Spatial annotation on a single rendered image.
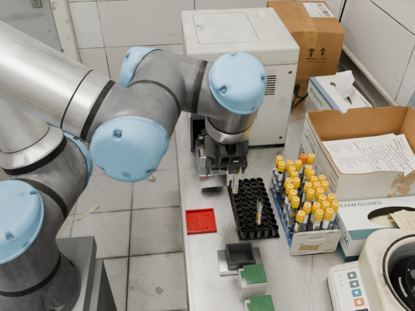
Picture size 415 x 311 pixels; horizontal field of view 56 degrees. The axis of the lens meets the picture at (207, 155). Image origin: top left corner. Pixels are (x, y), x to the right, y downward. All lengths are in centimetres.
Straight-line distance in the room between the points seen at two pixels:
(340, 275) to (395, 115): 50
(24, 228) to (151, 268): 133
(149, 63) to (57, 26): 182
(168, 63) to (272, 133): 63
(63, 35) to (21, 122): 168
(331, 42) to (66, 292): 112
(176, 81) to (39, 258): 35
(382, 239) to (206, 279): 35
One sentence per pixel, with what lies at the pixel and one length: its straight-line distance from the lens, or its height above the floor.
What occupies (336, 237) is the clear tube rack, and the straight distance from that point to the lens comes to 87.
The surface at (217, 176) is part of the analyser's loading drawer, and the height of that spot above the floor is 93.
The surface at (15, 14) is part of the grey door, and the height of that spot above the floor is 84.
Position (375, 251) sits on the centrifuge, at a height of 99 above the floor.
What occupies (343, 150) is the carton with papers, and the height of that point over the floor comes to 94.
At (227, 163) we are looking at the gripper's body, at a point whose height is 114.
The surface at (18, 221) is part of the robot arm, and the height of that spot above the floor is 114.
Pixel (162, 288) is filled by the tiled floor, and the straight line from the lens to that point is 186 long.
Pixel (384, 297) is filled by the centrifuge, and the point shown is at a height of 99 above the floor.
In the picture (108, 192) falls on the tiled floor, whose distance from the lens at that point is 229.
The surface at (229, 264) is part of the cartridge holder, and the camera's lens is 81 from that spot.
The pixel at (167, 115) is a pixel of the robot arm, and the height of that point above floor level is 132.
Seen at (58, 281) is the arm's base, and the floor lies 98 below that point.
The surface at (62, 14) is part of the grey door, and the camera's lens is 230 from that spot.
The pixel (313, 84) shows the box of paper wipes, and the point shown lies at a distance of 136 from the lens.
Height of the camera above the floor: 157
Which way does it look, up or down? 40 degrees down
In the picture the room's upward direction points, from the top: straight up
